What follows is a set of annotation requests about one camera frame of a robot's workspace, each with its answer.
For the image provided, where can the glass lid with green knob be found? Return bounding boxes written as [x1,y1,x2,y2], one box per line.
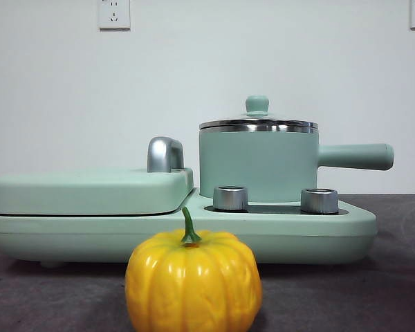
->
[199,95,320,134]

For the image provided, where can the mint green handled steamer pot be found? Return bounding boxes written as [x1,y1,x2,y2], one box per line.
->
[199,119,394,205]

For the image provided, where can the yellow toy pumpkin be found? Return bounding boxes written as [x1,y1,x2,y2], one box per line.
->
[124,206,263,332]

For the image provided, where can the silver control knob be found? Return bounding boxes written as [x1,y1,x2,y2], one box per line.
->
[212,185,249,211]
[300,188,340,214]

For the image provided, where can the mint green griddle cover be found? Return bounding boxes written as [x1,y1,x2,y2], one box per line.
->
[0,167,194,216]

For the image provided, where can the mint green breakfast machine base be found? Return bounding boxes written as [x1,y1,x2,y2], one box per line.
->
[0,188,378,269]

